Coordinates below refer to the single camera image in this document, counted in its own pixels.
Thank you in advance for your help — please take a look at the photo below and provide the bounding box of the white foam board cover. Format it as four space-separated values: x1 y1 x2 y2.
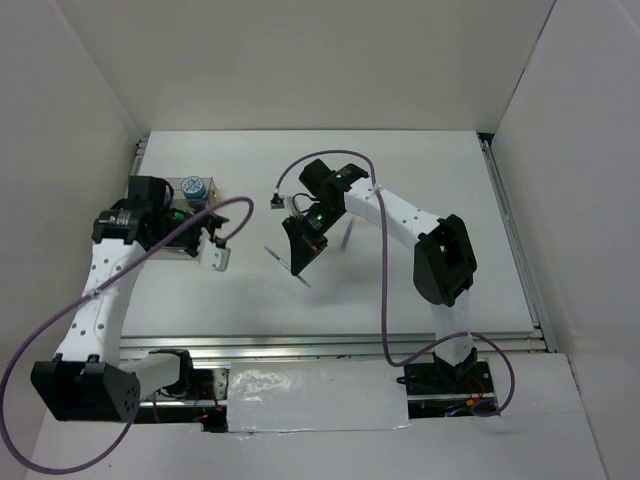
227 360 410 433

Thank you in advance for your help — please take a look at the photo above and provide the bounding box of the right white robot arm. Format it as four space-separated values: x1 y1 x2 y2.
271 157 477 392

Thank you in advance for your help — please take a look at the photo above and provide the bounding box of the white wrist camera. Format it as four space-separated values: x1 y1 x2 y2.
196 228 231 272
270 193 289 210

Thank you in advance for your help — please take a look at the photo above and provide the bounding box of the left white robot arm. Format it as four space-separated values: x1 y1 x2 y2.
31 176 212 422

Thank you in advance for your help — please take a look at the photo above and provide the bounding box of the purple cable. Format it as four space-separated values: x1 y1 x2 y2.
273 148 516 418
0 196 255 472

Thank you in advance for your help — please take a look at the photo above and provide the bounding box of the clear three-compartment organizer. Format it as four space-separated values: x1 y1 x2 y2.
125 175 227 260

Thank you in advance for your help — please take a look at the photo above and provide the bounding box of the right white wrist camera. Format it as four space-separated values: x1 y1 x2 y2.
270 193 289 210

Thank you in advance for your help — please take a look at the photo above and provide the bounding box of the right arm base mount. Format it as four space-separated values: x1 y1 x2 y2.
396 361 498 420

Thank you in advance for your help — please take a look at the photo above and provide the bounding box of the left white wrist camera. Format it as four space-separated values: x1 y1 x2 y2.
196 228 231 272

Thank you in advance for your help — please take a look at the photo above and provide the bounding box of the aluminium right rail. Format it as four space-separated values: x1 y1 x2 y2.
477 133 559 353

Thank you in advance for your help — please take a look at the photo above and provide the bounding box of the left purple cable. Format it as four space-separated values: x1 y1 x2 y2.
0 196 255 472

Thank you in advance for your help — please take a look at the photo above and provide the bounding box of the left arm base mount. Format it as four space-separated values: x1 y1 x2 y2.
134 367 230 433

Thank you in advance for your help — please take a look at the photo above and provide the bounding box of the aluminium front rail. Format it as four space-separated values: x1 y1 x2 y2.
120 330 547 362

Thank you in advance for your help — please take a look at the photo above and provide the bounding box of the blue slime jar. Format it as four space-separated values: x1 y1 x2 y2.
181 176 208 208

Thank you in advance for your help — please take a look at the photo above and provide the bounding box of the clear pen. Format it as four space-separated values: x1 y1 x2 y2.
263 245 311 289
340 218 355 251

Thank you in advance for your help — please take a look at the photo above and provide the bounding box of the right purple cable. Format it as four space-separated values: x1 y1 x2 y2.
273 148 516 418

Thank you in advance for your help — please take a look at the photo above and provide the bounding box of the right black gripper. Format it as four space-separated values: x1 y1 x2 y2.
283 202 344 276

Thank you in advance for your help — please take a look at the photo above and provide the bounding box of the aluminium rail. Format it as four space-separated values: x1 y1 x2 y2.
477 133 559 353
130 137 149 176
120 330 547 362

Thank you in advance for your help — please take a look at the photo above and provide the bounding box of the aluminium left rail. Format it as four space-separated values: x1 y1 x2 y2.
130 137 149 176

